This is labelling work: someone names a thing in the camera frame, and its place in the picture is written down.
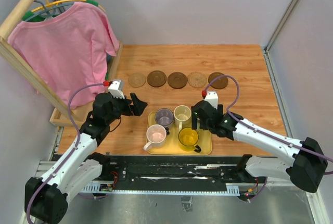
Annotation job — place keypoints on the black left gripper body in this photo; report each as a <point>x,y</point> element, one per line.
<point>121,107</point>

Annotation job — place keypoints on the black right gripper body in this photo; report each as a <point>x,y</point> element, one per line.
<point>204,125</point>

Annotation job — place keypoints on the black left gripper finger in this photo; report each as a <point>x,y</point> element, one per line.
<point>139,112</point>
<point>136,103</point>

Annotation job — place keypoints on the woven rattan coaster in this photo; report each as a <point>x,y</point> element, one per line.
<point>197,79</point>
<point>137,80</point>

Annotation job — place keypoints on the brown ceramic coaster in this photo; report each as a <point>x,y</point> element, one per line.
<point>219,83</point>
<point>156,78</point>
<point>177,80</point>

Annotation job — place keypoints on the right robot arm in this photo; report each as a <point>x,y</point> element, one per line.
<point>301,162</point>

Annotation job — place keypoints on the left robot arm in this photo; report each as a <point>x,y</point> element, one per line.
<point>47,198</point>

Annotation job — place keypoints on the purple glass mug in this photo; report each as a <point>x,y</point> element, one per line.
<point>164,117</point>

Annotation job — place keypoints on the cream ceramic mug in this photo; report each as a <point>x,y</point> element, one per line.
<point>182,117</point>

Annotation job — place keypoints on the yellow glass mug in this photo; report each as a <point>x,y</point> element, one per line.
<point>188,140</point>

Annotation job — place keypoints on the pink ceramic mug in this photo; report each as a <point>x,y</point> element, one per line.
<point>156,136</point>

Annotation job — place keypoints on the teal garment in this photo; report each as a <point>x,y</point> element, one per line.
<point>110,58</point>

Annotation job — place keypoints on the wooden clothes rack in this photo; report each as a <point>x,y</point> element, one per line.
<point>21,66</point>

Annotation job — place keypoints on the pink t-shirt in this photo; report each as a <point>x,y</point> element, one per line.
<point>69,52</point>

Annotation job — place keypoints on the grey-blue clothes hanger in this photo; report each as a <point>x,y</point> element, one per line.
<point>47,11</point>

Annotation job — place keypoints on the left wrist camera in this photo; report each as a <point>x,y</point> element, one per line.
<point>115,89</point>

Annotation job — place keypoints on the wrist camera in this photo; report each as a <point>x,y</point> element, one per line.
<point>211,97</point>
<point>115,89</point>

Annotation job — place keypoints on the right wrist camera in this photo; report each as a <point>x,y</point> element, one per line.
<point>211,97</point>

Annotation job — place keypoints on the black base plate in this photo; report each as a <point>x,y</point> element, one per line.
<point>164,170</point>

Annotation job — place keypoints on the grey slotted cable duct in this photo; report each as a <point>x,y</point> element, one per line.
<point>203,188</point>

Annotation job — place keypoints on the aluminium corner post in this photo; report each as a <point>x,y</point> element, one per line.
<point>278,29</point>

